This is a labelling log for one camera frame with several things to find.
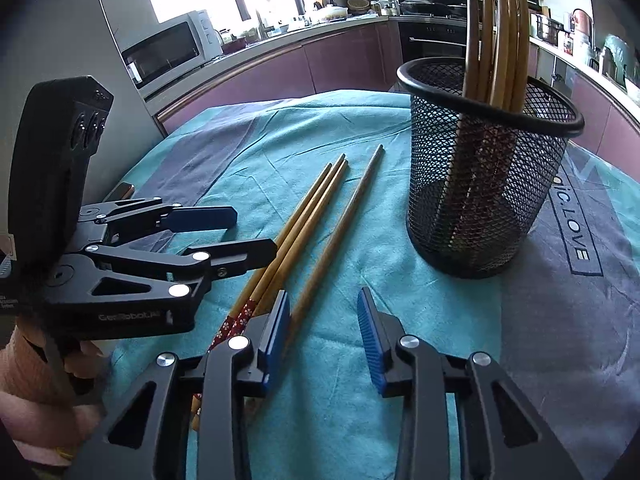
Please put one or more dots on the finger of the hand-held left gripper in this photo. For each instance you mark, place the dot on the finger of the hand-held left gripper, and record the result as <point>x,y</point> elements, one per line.
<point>235,257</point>
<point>200,219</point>

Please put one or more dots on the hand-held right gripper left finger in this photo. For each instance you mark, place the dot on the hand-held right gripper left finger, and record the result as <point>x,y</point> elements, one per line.
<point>277,345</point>

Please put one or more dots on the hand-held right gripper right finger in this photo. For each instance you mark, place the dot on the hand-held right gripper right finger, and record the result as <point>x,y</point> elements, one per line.
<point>370,340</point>

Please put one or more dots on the red-patterned wooden chopstick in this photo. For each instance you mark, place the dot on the red-patterned wooden chopstick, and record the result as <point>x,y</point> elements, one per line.
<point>287,230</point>
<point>297,229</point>
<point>346,215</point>
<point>306,230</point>

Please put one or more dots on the black mesh utensil holder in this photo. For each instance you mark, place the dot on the black mesh utensil holder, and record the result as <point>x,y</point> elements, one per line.
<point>435,200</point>

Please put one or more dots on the bunch of wooden chopsticks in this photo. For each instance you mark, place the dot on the bunch of wooden chopsticks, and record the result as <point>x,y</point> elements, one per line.
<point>472,35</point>

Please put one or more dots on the person's left forearm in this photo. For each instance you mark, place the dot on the person's left forearm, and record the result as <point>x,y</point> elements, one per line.
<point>25,360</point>

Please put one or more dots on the person's left hand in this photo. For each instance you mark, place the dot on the person's left hand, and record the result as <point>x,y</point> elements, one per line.
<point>92,352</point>

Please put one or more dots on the black smartphone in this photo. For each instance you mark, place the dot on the black smartphone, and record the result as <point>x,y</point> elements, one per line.
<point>122,191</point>

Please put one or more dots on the teal grey printed tablecloth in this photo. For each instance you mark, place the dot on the teal grey printed tablecloth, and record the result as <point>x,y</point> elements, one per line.
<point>325,425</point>

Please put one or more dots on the grey refrigerator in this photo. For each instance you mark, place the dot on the grey refrigerator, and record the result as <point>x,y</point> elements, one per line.
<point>55,35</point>

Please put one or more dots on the white microwave oven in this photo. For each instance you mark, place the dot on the white microwave oven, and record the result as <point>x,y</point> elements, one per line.
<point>165,52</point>

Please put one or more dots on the pink base cabinets under window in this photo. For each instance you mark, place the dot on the pink base cabinets under window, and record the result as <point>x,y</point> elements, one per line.
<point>280,70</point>

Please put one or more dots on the dark red bowl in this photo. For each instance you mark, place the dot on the dark red bowl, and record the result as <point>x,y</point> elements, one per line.
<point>235,45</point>

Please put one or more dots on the chrome kitchen faucet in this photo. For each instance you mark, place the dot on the chrome kitchen faucet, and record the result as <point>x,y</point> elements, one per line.
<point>259,22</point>

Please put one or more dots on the white casserole dish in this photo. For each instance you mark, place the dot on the white casserole dish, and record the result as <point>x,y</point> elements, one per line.
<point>332,12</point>

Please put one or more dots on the woven basket bowl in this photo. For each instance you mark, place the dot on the woven basket bowl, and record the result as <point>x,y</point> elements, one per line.
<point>359,6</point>

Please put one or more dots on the black built-in oven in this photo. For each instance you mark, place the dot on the black built-in oven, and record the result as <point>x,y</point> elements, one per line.
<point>425,45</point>

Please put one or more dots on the black wok with lid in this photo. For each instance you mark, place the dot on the black wok with lid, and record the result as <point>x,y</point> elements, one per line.
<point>425,6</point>

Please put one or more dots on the pink base cabinets with peninsula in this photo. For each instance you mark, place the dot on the pink base cabinets with peninsula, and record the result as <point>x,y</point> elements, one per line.
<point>610,130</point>

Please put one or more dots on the stainless steel stockpot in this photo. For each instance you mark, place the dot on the stainless steel stockpot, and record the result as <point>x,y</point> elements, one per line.
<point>546,27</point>

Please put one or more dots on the mint green air fryer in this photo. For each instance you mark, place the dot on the mint green air fryer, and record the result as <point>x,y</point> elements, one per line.
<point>620,57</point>

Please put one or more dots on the pink electric kettle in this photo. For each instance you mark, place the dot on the pink electric kettle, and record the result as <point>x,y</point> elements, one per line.
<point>582,25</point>

